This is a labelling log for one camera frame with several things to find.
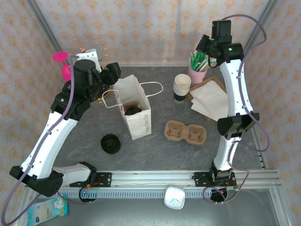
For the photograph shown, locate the green white straws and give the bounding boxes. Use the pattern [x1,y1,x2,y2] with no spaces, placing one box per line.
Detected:
[188,50,218,73]

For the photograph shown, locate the white paper takeout bag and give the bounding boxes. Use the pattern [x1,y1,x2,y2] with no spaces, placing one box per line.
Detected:
[102,74,164,141]

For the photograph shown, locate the brown cardboard cup carrier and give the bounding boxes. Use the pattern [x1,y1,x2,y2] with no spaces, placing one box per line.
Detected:
[164,120,207,146]

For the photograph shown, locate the blue wet wipes pack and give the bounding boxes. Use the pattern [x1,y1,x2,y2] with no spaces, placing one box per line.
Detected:
[27,195,69,226]

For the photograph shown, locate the pink straw holder cup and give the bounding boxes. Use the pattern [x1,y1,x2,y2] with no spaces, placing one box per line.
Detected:
[187,65,207,87]

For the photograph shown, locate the brown cardboard napkin tray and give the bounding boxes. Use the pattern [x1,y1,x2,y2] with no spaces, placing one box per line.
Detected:
[189,76,228,121]

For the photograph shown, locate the pink plastic wine glass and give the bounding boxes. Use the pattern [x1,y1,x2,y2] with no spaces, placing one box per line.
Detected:
[52,51,73,83]

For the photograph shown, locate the stacked paper cups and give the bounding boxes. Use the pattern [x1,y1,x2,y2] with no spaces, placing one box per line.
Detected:
[173,73,192,104]

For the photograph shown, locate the black cup lid stack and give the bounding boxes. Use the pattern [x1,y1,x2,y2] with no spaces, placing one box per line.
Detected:
[100,133,122,155]

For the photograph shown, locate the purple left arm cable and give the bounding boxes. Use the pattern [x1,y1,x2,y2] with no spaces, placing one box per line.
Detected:
[0,55,82,226]

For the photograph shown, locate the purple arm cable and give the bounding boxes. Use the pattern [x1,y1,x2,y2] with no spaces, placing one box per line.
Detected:
[0,55,82,226]
[203,14,271,204]

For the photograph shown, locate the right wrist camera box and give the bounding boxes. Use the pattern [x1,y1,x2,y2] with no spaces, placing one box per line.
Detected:
[211,20,232,39]

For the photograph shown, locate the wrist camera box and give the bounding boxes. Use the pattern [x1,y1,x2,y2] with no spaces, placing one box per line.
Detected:
[76,48,99,70]
[211,20,232,39]

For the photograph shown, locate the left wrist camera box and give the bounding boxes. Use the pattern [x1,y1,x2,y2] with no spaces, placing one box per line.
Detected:
[76,48,99,70]

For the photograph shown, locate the gold wire glass rack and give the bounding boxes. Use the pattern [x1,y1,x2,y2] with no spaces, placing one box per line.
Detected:
[71,37,112,102]

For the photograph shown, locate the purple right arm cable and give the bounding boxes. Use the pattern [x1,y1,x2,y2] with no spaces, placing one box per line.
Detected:
[203,14,271,204]

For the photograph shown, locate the aluminium frame post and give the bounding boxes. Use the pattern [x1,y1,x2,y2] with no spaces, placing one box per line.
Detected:
[234,0,283,71]
[24,0,70,71]

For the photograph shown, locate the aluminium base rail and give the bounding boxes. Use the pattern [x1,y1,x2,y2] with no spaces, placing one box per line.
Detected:
[24,169,282,189]

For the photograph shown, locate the grey slotted cable duct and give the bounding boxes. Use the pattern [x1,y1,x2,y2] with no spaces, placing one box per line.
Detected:
[34,189,228,200]

